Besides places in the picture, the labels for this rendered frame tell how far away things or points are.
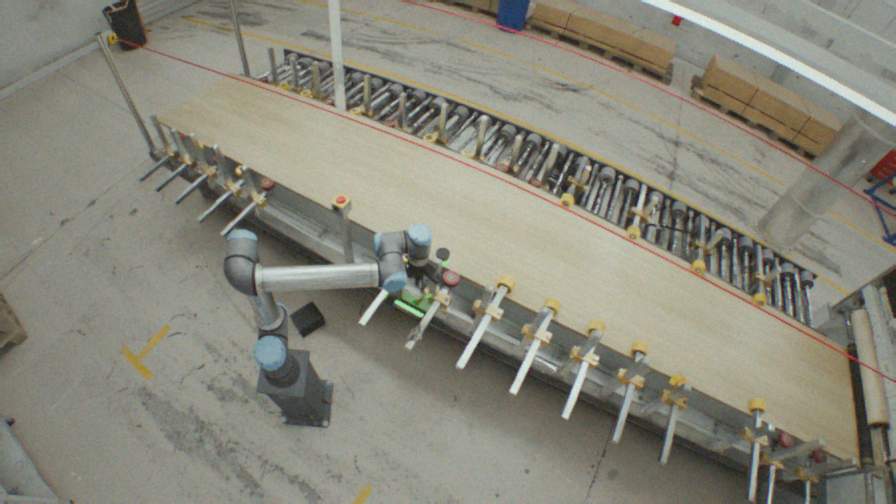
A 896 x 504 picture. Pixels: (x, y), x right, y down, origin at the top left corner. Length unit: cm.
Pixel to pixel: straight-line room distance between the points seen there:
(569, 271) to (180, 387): 261
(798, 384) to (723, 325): 60
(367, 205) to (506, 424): 160
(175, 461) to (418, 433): 159
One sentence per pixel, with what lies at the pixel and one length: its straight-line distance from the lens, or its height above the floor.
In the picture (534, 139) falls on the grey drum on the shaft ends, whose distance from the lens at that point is 299.
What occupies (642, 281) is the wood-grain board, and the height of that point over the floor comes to 90.
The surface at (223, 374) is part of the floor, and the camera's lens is 296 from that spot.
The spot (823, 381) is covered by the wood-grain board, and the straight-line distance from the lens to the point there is 298.
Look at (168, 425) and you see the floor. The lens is 303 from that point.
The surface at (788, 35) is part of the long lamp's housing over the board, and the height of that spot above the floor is 237.
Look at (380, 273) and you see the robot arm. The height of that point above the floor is 137.
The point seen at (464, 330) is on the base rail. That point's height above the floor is 70.
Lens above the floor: 256
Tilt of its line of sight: 53 degrees down
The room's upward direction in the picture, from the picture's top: 9 degrees clockwise
